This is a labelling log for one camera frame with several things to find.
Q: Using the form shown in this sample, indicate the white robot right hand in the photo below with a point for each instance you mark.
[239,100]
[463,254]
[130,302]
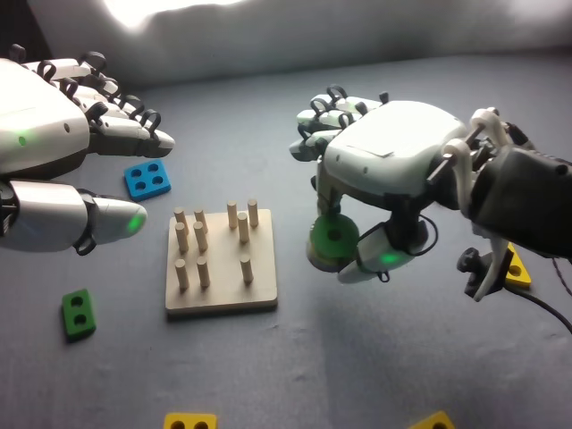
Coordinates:
[393,143]

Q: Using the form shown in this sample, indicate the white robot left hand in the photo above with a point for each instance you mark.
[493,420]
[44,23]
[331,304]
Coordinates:
[36,134]

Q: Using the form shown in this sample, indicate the green round block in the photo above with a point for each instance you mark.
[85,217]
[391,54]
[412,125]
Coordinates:
[322,243]

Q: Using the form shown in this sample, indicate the blue four-hole square block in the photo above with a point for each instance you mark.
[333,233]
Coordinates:
[147,179]

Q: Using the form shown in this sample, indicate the green two-hole rectangular block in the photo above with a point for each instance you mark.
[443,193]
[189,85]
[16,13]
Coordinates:
[68,317]

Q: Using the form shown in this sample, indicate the yellow three-hole triangle block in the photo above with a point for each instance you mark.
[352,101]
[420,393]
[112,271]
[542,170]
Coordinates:
[523,279]

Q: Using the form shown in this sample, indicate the wooden peg board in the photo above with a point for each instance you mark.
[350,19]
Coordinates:
[223,286]

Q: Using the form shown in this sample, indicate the yellow wooden block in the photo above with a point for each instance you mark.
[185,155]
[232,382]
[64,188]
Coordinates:
[435,422]

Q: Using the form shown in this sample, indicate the yellow four-hole square block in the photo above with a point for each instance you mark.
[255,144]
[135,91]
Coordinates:
[190,420]

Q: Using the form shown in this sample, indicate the white backdrop cloth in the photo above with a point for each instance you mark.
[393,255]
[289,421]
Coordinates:
[313,36]

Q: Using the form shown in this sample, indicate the grey table cloth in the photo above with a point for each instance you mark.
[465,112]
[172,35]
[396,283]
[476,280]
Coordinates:
[357,357]

